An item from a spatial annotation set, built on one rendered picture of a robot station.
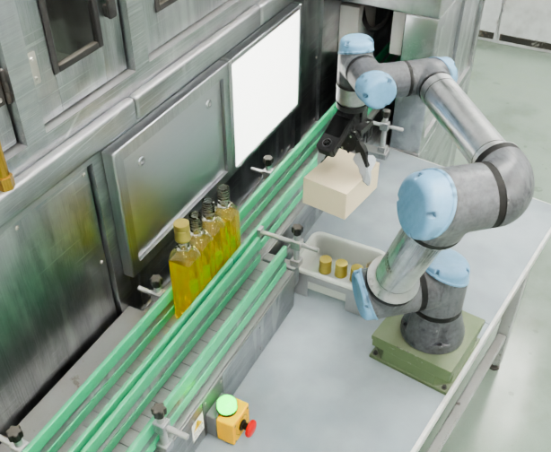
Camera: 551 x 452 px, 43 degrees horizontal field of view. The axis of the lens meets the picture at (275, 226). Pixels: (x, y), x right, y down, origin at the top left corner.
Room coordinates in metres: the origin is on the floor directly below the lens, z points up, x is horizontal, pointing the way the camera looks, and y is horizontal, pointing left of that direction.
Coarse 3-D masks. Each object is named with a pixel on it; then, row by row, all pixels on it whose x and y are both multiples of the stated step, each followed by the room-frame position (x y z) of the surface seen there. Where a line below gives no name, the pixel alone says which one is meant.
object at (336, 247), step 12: (312, 240) 1.48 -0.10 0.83; (324, 240) 1.50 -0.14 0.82; (336, 240) 1.49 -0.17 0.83; (348, 240) 1.48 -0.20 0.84; (300, 252) 1.43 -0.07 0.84; (312, 252) 1.48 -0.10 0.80; (324, 252) 1.50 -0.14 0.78; (336, 252) 1.48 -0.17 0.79; (348, 252) 1.47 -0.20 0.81; (360, 252) 1.45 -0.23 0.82; (372, 252) 1.44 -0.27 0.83; (384, 252) 1.43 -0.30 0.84; (312, 264) 1.46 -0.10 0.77; (348, 264) 1.46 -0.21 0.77; (360, 264) 1.45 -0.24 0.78; (312, 276) 1.34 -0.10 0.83; (324, 276) 1.33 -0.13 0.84; (348, 276) 1.41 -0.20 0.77; (348, 288) 1.29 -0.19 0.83
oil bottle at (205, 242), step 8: (208, 232) 1.22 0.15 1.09; (192, 240) 1.19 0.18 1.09; (200, 240) 1.19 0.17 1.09; (208, 240) 1.20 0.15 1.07; (200, 248) 1.18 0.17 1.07; (208, 248) 1.20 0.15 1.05; (208, 256) 1.20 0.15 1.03; (208, 264) 1.19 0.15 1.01; (208, 272) 1.19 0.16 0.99; (208, 280) 1.19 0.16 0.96
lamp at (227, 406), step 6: (222, 396) 0.94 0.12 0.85; (228, 396) 0.94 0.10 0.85; (222, 402) 0.93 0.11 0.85; (228, 402) 0.93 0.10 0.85; (234, 402) 0.93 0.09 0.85; (222, 408) 0.91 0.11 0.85; (228, 408) 0.91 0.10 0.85; (234, 408) 0.92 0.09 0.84; (222, 414) 0.91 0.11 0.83; (228, 414) 0.91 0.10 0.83
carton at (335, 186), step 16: (336, 160) 1.45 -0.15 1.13; (352, 160) 1.45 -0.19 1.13; (320, 176) 1.38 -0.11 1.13; (336, 176) 1.38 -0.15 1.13; (352, 176) 1.38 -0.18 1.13; (304, 192) 1.37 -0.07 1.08; (320, 192) 1.35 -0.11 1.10; (336, 192) 1.32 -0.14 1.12; (352, 192) 1.33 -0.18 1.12; (368, 192) 1.40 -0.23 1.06; (320, 208) 1.35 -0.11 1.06; (336, 208) 1.32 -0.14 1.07; (352, 208) 1.33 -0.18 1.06
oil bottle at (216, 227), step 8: (216, 216) 1.27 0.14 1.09; (208, 224) 1.24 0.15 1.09; (216, 224) 1.25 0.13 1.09; (224, 224) 1.27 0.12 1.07; (216, 232) 1.24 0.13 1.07; (224, 232) 1.27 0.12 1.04; (216, 240) 1.23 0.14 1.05; (224, 240) 1.26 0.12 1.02; (216, 248) 1.23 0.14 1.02; (224, 248) 1.26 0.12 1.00; (216, 256) 1.23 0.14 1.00; (224, 256) 1.26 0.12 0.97; (216, 264) 1.23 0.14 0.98; (216, 272) 1.23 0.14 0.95
